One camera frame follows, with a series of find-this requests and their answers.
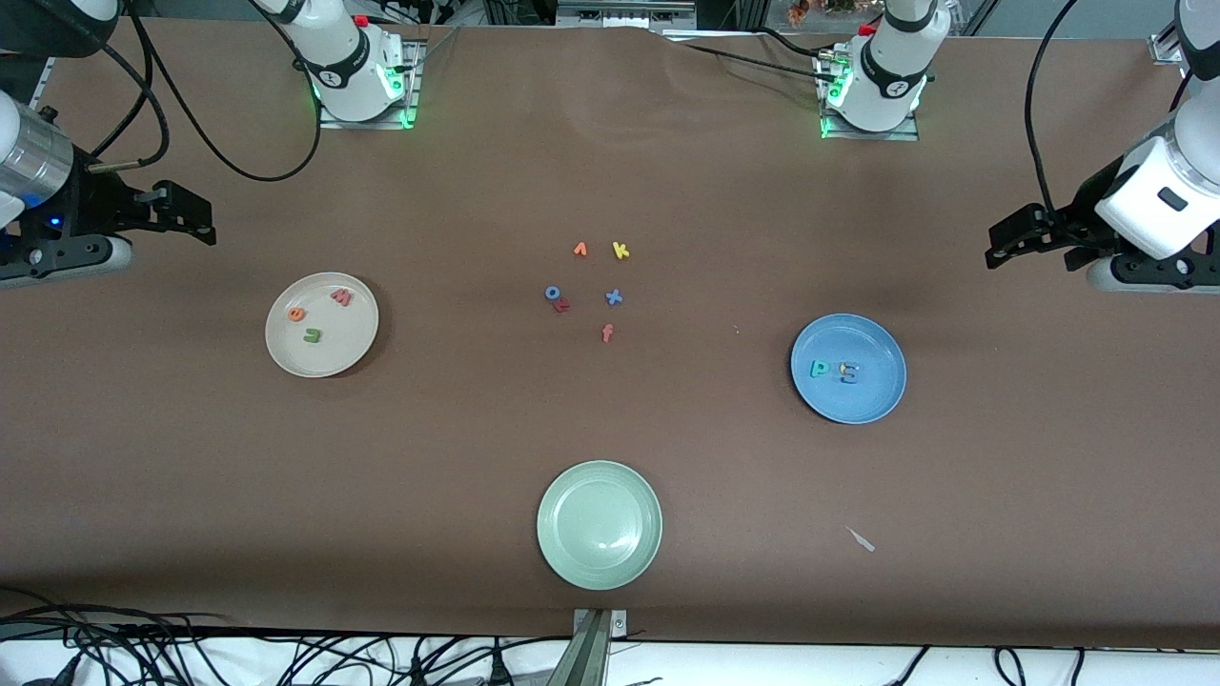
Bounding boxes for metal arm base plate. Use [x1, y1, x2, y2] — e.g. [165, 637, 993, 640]
[820, 52, 921, 142]
[317, 40, 422, 131]

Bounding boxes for orange flower decoration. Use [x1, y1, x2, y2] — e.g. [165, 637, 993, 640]
[786, 0, 859, 25]

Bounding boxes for aluminium frame profile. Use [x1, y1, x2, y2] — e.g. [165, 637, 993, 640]
[1149, 19, 1188, 66]

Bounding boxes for brown table cover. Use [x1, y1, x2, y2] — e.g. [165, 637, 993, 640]
[0, 17, 1220, 651]

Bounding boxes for tangled black cables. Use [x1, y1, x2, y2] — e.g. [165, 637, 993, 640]
[0, 586, 573, 686]

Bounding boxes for blue round plate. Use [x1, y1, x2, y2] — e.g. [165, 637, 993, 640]
[790, 313, 907, 425]

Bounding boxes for pale green round plate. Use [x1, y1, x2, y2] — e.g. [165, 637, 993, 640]
[537, 461, 663, 591]

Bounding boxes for metal table bracket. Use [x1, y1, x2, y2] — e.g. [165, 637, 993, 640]
[546, 609, 629, 686]

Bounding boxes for thin black cable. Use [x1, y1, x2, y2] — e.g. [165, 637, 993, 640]
[667, 36, 840, 85]

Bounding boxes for beige round plate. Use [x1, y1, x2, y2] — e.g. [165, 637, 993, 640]
[265, 272, 380, 379]

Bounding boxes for grey metal equipment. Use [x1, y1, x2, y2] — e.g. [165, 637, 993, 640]
[556, 0, 699, 31]

